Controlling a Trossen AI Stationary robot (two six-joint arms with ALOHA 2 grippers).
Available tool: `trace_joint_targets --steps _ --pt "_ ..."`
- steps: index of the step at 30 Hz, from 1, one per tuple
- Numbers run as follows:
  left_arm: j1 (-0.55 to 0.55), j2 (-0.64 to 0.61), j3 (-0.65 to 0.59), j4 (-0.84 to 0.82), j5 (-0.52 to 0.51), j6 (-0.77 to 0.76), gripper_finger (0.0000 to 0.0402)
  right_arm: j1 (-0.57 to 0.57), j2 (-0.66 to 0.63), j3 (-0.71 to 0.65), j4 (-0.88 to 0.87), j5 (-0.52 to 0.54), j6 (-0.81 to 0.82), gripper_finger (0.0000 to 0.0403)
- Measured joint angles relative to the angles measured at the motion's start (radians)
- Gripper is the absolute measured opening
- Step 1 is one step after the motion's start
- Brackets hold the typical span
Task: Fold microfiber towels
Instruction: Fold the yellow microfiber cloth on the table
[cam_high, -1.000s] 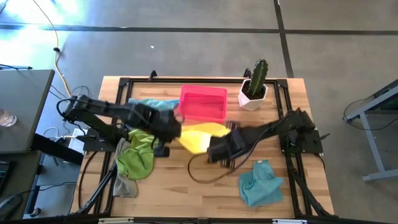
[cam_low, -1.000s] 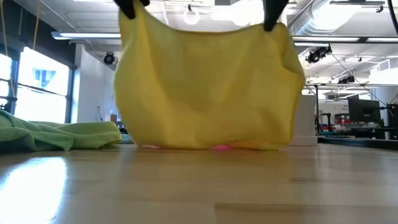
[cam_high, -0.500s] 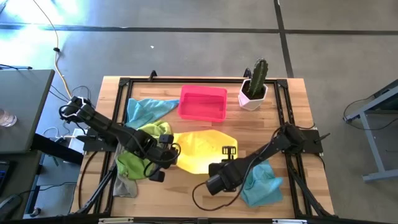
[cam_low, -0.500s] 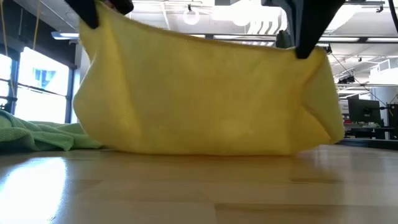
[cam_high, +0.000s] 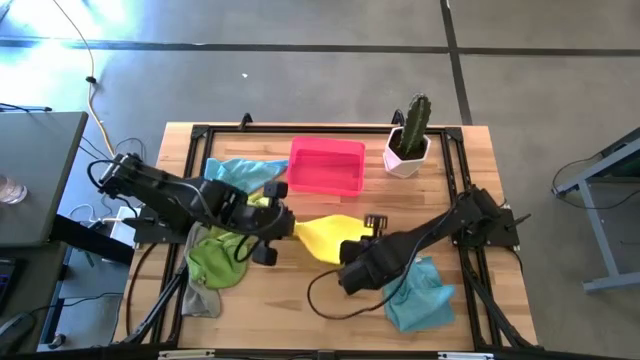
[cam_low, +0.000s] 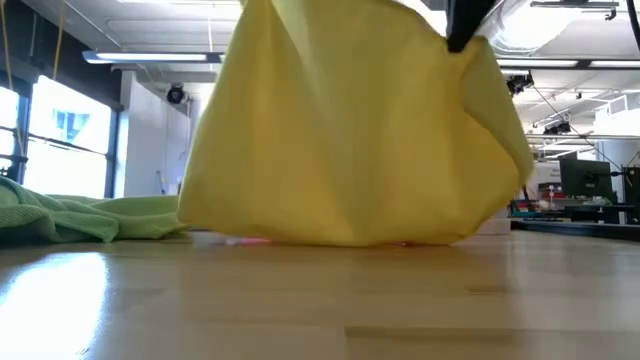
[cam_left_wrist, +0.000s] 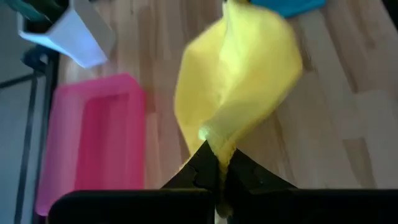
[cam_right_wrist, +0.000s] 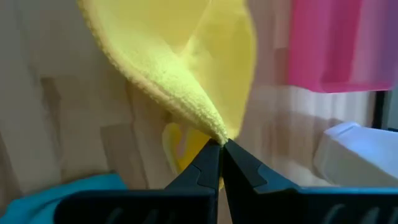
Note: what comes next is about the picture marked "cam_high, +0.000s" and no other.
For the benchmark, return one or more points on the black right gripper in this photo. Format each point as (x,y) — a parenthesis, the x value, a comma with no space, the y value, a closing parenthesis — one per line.
(375,265)

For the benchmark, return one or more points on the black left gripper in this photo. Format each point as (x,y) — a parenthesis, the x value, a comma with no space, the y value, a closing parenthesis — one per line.
(255,220)

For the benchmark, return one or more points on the yellow microfiber towel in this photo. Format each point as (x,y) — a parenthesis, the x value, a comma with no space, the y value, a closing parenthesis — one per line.
(325,237)

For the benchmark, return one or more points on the lime microfiber towel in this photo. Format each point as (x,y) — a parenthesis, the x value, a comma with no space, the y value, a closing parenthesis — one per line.
(259,200)

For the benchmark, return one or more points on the bright green microfiber towel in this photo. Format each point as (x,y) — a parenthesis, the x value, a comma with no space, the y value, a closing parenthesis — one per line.
(215,265)

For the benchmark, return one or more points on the teal microfiber towel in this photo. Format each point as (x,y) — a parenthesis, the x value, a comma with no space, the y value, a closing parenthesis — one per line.
(420,305)

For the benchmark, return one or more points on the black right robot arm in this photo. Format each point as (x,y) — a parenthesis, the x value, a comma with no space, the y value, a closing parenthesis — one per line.
(440,227)

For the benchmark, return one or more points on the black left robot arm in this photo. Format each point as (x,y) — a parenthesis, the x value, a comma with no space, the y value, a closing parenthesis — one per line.
(165,192)

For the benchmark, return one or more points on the light blue microfiber towel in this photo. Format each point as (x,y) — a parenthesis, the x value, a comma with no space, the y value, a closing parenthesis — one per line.
(240,172)

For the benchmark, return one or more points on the grey microfiber towel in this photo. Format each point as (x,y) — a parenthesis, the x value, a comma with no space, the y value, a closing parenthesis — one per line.
(200,302)

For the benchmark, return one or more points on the pink plastic bin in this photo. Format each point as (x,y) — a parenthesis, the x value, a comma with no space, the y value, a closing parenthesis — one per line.
(325,167)

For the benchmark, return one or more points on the white faceted plant pot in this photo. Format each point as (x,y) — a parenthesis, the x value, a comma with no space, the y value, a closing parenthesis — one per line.
(400,167)

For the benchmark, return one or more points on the white strip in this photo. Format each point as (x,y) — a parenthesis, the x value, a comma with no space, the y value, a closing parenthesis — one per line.
(185,354)
(465,356)

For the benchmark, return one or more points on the white power adapter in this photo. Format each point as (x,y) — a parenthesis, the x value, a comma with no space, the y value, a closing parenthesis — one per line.
(120,227)

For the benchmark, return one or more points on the black desk support bar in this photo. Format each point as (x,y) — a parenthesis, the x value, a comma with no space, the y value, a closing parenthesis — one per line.
(85,240)

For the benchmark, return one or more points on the grey desk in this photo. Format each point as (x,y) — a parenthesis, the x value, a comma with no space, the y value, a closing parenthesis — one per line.
(35,175)

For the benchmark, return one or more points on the clear drinking glass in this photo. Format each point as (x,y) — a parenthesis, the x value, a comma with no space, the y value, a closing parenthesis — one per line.
(10,192)

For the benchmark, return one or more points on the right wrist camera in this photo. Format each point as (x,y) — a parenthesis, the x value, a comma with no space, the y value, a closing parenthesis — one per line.
(376,224)

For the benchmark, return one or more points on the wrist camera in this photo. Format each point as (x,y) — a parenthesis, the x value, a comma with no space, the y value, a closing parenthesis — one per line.
(276,190)
(376,224)

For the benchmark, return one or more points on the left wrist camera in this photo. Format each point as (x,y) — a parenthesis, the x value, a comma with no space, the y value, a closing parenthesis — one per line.
(276,190)

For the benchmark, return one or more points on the black aluminium table frame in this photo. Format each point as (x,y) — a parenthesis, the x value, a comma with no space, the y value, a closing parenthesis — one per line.
(325,129)

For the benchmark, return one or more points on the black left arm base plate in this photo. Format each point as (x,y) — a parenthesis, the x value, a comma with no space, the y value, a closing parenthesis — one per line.
(155,235)

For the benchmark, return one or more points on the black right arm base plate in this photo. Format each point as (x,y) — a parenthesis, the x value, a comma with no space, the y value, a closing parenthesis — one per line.
(505,232)

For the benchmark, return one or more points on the grey metal table frame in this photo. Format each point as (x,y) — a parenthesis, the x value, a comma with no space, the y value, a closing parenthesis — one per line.
(597,240)

